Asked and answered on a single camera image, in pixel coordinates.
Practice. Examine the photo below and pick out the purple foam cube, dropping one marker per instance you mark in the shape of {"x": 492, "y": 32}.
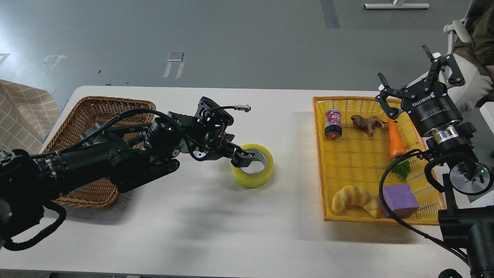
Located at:
{"x": 401, "y": 200}

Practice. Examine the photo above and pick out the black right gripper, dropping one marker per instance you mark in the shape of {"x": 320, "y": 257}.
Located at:
{"x": 428, "y": 106}

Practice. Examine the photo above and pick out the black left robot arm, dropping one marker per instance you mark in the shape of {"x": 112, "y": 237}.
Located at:
{"x": 132, "y": 149}

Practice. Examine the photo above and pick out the white stand base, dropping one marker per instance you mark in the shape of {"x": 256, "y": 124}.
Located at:
{"x": 396, "y": 4}

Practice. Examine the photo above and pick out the yellow plastic basket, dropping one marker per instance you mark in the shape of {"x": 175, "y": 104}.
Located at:
{"x": 357, "y": 158}

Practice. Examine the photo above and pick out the beige checkered cloth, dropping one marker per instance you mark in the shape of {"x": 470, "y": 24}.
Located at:
{"x": 27, "y": 116}

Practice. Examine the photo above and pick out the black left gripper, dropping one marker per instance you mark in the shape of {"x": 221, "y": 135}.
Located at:
{"x": 214, "y": 147}

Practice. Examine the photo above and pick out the orange toy carrot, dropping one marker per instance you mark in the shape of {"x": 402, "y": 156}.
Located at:
{"x": 397, "y": 148}

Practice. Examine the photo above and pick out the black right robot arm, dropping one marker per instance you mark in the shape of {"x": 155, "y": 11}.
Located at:
{"x": 451, "y": 164}

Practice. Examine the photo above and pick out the brown toy lion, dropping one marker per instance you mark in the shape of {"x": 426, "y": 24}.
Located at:
{"x": 368, "y": 124}

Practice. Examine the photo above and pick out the seated person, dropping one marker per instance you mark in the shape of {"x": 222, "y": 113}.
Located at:
{"x": 476, "y": 58}

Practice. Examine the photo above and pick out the yellow tape roll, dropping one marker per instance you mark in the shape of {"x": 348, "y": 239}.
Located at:
{"x": 259, "y": 171}

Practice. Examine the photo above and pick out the white office chair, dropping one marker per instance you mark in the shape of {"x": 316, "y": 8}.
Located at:
{"x": 457, "y": 30}

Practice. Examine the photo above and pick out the toy croissant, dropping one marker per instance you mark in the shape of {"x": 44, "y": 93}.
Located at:
{"x": 356, "y": 195}

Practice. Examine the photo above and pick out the brown wicker basket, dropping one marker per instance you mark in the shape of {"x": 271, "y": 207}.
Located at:
{"x": 87, "y": 112}

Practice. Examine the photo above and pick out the small soda can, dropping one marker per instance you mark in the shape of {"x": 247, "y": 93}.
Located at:
{"x": 333, "y": 129}

